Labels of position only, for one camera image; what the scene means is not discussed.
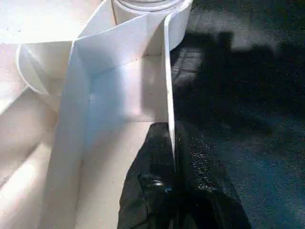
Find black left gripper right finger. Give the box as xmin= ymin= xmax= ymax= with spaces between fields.
xmin=173 ymin=121 xmax=251 ymax=229

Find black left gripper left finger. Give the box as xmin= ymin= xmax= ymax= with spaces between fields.
xmin=117 ymin=122 xmax=178 ymax=229

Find white plastic table top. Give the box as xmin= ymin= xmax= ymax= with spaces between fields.
xmin=0 ymin=0 xmax=193 ymax=229

